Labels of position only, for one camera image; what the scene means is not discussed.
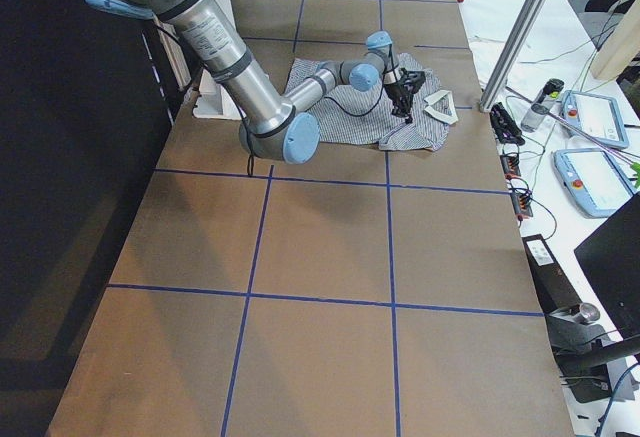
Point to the lower teach pendant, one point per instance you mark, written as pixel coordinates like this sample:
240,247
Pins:
593,180

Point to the aluminium camera mast profile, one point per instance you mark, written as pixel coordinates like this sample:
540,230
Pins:
515,41

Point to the black power strip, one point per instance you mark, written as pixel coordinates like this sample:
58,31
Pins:
519,190

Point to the black monitor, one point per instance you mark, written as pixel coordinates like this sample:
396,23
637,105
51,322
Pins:
609,259

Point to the upper teach pendant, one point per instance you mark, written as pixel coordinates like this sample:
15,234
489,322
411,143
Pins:
597,115

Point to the black camera stand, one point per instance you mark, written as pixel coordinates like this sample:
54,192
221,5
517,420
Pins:
590,361

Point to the navy white striped polo shirt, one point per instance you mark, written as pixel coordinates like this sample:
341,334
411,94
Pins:
351,117

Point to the teach pendant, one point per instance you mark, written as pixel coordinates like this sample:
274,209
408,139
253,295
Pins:
597,115
593,180

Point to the black box with label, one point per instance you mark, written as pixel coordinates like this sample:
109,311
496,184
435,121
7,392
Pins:
553,288

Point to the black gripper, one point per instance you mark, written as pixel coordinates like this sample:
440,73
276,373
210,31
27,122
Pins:
398,92

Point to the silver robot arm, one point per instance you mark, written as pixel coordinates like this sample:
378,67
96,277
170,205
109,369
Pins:
274,126

